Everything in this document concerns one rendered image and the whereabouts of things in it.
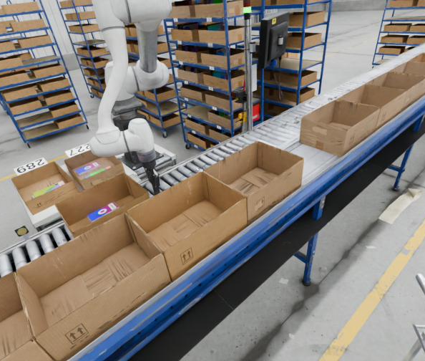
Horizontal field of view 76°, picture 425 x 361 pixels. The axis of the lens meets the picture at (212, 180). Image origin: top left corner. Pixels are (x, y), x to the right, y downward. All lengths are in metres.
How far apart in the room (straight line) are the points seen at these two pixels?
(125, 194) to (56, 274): 0.71
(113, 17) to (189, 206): 0.87
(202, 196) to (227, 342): 0.95
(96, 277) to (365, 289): 1.70
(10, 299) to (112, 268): 0.33
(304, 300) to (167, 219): 1.16
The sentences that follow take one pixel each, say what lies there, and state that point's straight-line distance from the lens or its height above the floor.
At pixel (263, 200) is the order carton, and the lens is 1.19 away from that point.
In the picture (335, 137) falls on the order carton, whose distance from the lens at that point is 1.69.
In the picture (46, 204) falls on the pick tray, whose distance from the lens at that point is 1.92.
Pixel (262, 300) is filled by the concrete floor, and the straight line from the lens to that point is 2.02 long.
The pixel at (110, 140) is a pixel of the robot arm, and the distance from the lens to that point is 1.33.
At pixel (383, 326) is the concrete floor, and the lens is 2.10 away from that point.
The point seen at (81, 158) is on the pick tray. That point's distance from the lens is 2.23.
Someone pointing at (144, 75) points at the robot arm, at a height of 1.35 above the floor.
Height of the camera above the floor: 1.73
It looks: 35 degrees down
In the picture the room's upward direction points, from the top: 7 degrees counter-clockwise
